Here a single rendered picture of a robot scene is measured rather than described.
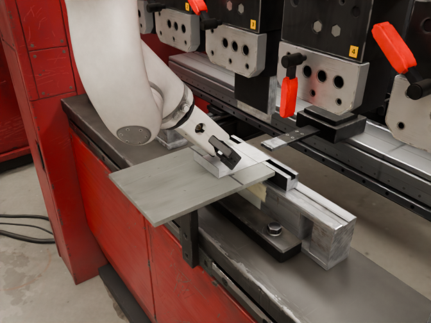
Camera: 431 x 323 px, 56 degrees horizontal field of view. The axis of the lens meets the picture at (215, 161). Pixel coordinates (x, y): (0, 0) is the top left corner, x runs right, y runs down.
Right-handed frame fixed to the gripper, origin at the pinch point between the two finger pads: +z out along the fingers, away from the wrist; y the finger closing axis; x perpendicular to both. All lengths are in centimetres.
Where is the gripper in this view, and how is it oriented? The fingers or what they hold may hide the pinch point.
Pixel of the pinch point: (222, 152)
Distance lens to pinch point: 79.0
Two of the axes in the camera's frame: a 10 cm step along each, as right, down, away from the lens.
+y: -5.9, -4.1, 7.0
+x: -6.2, 7.9, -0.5
